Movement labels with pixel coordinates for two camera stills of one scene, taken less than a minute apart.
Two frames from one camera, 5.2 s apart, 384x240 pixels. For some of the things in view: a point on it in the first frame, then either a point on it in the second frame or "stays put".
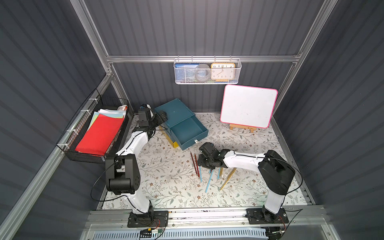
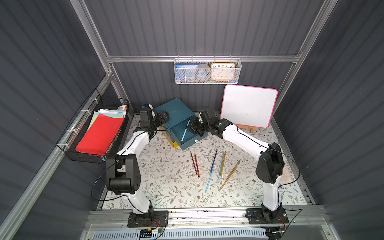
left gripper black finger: [163, 115] stays put
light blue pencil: [200, 169] -> [185, 130]
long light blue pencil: [211, 171] stays put
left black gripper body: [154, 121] stays put
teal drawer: [189, 131] stays put
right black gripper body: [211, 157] -> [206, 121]
